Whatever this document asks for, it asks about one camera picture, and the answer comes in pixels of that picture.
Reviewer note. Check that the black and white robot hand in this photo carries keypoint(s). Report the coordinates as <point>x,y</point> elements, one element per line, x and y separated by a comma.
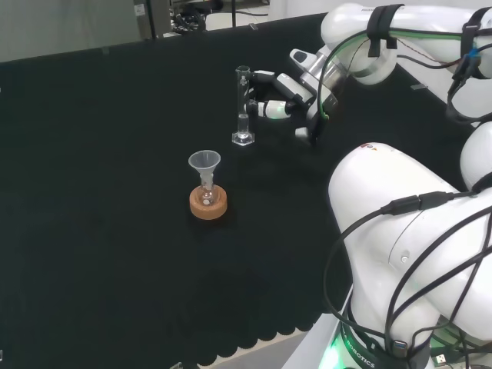
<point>294,90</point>

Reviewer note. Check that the clear glass graduated cylinder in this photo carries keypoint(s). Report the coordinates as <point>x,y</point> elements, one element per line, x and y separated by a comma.
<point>243,139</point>

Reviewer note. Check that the black tripod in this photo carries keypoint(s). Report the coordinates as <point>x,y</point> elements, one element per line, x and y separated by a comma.
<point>233,13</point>

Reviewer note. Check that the clear plastic funnel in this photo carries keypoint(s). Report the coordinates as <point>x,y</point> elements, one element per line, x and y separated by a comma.
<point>203,161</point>

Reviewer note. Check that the small round-bottom glass flask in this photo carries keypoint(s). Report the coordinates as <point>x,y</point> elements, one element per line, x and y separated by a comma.
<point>207,197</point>

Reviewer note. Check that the grey metal cabinet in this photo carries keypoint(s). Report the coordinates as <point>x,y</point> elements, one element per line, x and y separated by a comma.
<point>153,17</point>

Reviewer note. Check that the black bench cloth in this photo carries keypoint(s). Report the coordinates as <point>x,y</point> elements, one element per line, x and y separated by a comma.
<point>115,192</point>

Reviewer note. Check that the silver usb plug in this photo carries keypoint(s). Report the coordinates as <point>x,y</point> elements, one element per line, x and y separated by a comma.
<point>439,358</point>

